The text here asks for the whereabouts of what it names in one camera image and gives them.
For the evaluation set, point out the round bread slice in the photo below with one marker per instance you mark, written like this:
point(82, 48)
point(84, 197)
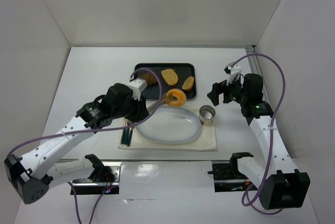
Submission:
point(170, 77)

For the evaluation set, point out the gold fork green handle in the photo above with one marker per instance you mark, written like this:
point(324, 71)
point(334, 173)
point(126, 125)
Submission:
point(129, 136)

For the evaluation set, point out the gold spoon green handle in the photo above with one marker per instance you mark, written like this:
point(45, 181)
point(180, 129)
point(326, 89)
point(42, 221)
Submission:
point(125, 132)

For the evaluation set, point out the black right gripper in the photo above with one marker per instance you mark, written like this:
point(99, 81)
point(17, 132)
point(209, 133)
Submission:
point(223, 91)

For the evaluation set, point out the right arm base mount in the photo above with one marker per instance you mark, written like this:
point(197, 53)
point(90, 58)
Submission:
point(225, 180)

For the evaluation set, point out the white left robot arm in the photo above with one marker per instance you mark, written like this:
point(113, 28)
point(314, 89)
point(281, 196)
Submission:
point(35, 172)

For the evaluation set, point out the light blue oval plate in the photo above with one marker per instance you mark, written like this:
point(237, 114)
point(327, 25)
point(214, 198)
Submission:
point(171, 125)

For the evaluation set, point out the small bread loaf half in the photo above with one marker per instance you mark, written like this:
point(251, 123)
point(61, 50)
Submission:
point(188, 84)

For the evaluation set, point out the stainless steel cup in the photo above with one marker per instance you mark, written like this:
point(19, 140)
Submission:
point(206, 114)

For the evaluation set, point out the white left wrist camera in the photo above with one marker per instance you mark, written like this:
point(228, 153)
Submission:
point(137, 86)

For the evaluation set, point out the brown croissant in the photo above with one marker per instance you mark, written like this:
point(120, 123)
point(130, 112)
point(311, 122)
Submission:
point(149, 79)

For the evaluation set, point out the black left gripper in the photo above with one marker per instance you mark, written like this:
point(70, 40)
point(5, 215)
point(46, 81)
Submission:
point(141, 108)

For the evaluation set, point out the metal tongs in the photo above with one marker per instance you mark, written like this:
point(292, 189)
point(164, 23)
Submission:
point(164, 100)

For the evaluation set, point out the orange glazed donut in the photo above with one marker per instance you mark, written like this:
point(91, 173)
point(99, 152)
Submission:
point(175, 98)

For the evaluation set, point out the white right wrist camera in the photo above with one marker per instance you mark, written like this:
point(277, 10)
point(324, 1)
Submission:
point(232, 71)

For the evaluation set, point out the beige cloth placemat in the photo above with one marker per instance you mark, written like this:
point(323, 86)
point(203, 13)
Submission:
point(205, 141)

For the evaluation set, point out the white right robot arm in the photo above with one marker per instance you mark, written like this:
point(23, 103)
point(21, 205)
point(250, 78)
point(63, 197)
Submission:
point(280, 184)

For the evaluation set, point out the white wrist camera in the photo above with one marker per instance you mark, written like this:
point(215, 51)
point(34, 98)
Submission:
point(232, 71)
point(137, 86)

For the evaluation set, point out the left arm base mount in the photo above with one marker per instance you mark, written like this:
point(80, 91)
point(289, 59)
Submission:
point(109, 181)

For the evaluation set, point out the aluminium frame rail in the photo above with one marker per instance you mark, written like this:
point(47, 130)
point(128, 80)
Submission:
point(255, 68)

